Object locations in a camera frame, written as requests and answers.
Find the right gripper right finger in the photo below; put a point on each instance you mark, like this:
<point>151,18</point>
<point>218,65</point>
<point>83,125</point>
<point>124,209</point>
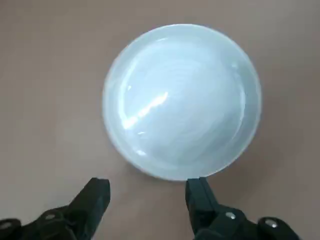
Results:
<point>207,217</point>

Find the light gray plate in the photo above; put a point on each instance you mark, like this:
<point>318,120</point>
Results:
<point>182,100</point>

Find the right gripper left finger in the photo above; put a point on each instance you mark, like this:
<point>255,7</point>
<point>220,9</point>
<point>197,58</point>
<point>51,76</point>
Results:
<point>80,212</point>

